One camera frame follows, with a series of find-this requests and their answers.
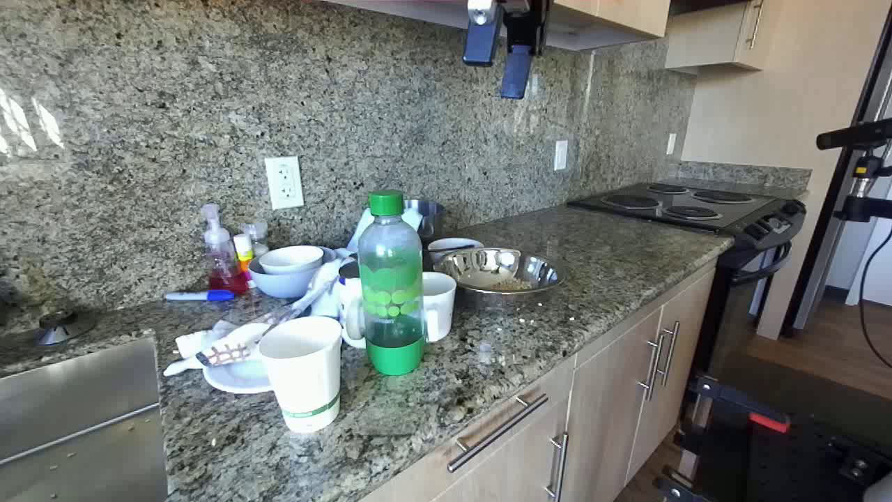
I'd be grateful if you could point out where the metal drawer handle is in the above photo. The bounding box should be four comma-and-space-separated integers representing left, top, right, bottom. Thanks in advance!
443, 386, 552, 477

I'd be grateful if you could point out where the thin black hanging cable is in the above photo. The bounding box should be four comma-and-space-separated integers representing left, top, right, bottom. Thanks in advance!
856, 230, 892, 374

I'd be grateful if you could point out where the white ceramic bowl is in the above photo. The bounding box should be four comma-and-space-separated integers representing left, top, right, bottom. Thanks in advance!
428, 236, 485, 270
248, 244, 328, 301

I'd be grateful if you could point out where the blue marker pen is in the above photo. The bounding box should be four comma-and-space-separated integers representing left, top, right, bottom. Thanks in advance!
162, 289, 237, 307

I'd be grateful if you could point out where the black tripod stand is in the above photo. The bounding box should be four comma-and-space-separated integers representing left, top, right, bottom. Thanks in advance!
814, 118, 892, 226

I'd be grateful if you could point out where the small red yellow bottle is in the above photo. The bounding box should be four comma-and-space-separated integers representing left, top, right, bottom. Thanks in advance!
233, 231, 259, 283

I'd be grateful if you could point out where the steel kitchen sink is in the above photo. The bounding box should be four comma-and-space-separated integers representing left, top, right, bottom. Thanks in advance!
0, 332, 171, 502

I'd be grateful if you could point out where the white range hood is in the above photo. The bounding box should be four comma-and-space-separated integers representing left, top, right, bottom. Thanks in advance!
663, 0, 769, 77

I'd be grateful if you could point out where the green plastic bottle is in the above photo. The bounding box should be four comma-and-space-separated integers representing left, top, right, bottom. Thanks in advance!
355, 190, 428, 379

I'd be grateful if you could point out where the silver metal dish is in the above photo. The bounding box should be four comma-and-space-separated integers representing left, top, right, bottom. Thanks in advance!
433, 247, 563, 316

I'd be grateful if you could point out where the pink spray bottle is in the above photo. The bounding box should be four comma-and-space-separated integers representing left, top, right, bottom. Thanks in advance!
199, 202, 247, 298

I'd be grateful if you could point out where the black electric stove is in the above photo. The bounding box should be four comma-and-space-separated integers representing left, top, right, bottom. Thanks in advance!
566, 178, 808, 374

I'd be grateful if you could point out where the wooden base cabinet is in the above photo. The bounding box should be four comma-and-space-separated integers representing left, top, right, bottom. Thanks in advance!
360, 263, 719, 502

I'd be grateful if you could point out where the white paper cup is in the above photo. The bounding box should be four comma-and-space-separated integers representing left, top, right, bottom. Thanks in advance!
256, 316, 347, 436

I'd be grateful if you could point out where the black cart with red part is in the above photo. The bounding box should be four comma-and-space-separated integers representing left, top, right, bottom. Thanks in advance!
654, 371, 892, 502

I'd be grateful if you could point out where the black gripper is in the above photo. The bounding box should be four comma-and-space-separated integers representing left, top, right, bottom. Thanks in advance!
460, 0, 552, 104

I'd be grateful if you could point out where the metal cabinet door handle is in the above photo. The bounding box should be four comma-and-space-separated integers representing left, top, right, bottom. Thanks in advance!
655, 318, 687, 393
640, 329, 666, 404
544, 427, 573, 502

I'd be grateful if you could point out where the white paper napkin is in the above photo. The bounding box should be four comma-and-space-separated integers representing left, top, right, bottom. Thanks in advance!
162, 318, 236, 379

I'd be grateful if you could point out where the white flat plate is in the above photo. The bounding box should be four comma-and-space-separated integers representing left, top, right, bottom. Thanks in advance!
199, 322, 279, 399

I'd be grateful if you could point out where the white ceramic mug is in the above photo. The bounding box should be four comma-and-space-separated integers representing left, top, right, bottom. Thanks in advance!
337, 270, 460, 353

